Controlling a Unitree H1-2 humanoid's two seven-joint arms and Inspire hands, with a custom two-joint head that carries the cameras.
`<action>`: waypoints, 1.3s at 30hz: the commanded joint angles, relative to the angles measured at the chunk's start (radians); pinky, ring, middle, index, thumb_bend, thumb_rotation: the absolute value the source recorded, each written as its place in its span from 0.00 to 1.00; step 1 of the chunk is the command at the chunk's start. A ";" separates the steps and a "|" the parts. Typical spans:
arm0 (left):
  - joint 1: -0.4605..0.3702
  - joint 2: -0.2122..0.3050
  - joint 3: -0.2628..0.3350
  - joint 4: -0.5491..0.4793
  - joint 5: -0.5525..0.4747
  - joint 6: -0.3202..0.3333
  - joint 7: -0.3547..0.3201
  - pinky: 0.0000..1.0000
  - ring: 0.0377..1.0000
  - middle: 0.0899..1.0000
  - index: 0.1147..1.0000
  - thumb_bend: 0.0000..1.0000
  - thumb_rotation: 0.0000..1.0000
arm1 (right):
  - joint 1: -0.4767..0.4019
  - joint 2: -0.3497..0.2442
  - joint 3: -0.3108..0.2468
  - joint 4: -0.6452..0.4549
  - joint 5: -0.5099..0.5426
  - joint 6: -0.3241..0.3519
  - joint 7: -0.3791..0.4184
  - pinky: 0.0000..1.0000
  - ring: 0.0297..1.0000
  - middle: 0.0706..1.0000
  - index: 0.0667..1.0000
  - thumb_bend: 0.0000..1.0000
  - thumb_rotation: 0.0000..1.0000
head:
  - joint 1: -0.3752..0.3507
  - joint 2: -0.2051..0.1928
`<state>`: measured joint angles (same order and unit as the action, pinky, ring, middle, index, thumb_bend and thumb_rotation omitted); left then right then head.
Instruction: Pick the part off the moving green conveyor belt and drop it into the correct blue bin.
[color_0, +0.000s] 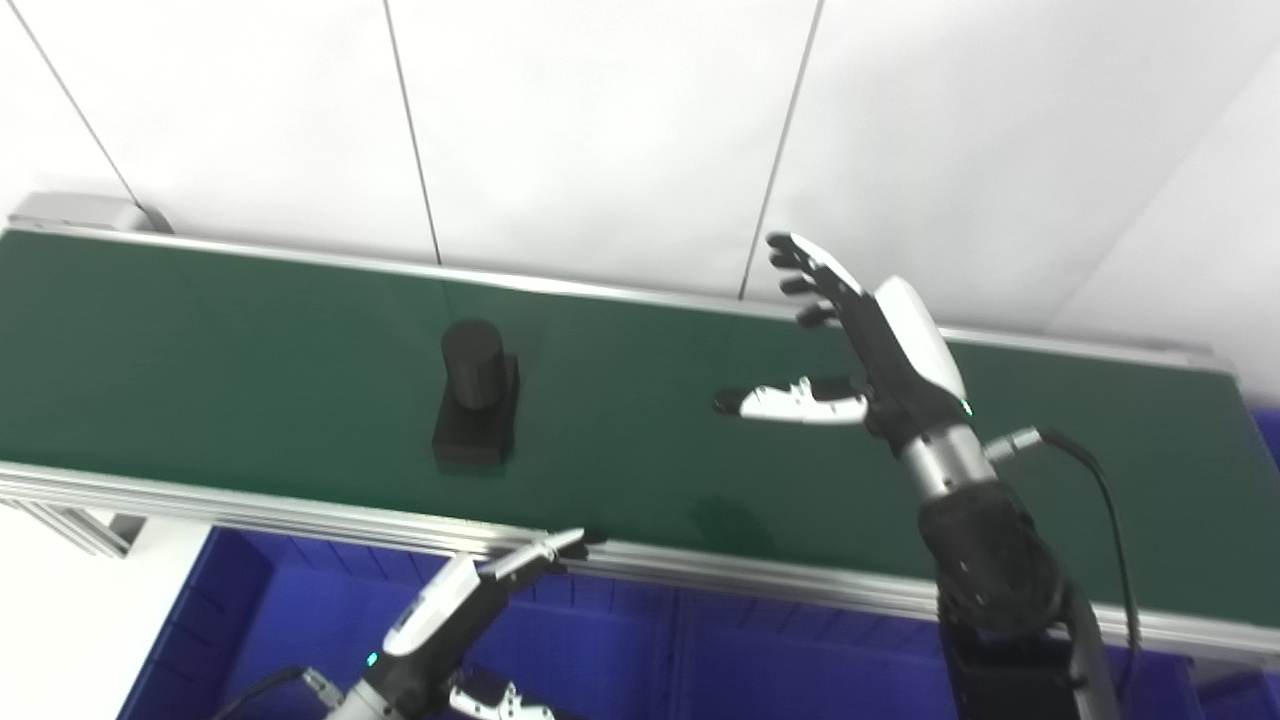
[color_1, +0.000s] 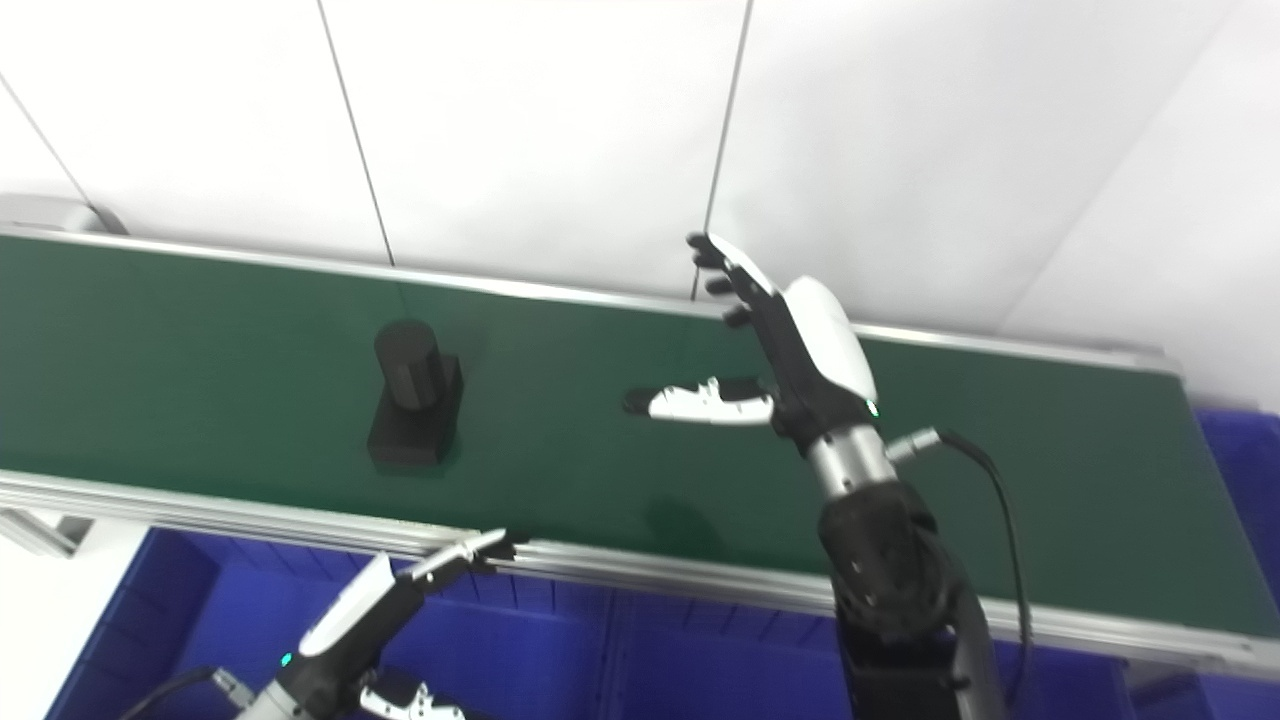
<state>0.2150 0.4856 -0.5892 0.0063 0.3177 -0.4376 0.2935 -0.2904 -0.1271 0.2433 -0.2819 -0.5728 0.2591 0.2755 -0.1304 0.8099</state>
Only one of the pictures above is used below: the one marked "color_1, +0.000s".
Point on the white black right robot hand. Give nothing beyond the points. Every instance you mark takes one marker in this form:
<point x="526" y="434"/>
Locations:
<point x="815" y="350"/>

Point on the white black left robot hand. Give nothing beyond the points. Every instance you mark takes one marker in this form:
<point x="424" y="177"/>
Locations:
<point x="345" y="620"/>

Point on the black cylinder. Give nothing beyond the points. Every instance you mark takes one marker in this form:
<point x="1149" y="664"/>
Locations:
<point x="415" y="410"/>

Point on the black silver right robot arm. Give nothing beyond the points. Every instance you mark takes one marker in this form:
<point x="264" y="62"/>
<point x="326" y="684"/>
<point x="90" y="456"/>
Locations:
<point x="885" y="570"/>

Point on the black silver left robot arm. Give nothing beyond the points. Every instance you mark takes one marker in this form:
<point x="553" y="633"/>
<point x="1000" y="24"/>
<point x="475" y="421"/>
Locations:
<point x="265" y="708"/>

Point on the blue plastic bin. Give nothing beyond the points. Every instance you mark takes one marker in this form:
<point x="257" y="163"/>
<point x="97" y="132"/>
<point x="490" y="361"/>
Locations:
<point x="250" y="620"/>
<point x="720" y="670"/>

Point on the green conveyor belt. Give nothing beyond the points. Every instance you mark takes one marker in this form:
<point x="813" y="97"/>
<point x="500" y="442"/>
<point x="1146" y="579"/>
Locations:
<point x="200" y="380"/>
<point x="650" y="575"/>

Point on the grey conveyor support bracket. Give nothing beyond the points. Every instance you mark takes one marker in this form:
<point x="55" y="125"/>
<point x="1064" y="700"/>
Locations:
<point x="40" y="530"/>

